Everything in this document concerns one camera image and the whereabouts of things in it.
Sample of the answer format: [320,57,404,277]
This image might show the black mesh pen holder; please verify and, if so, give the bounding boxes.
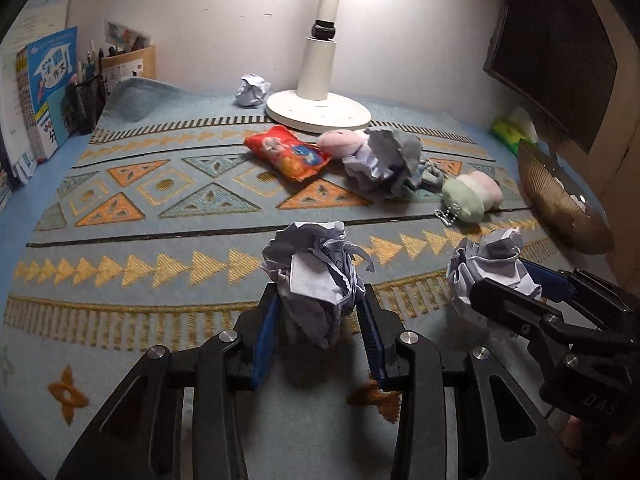
[66,75,107,134]

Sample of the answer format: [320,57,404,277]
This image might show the white desk lamp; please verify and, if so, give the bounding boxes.
[266,0,371,134]

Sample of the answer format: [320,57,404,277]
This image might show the orange snack bag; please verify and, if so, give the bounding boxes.
[244,125,331,182]

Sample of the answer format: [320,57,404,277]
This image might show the blue cover study book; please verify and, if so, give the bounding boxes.
[16,27,77,162]

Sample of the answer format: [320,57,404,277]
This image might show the pink green dango plush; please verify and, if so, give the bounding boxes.
[317,129,368,159]

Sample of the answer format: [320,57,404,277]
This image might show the white standing booklets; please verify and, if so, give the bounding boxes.
[0,0,71,187]

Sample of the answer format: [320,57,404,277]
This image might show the grey crumpled paper on plush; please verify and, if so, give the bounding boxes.
[342,127,445,198]

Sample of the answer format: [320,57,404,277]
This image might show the patterned teal woven mat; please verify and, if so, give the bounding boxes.
[1,80,612,479]

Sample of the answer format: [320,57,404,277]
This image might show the brown woven tray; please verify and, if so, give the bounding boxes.
[518,140,614,255]

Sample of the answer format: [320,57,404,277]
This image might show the black wall monitor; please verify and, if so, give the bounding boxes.
[484,0,617,152]

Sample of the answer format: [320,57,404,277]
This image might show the person's hand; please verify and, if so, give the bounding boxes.
[560,416,582,450]

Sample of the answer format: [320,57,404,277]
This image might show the small crumpled paper by lamp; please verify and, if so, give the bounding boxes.
[234,74,271,107]

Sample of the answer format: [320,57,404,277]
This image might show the green tissue pack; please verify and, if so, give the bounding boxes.
[491,106,539,155]

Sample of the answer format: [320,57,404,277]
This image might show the paper ball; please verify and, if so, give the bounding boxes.
[446,228,542,328]
[262,221,375,349]

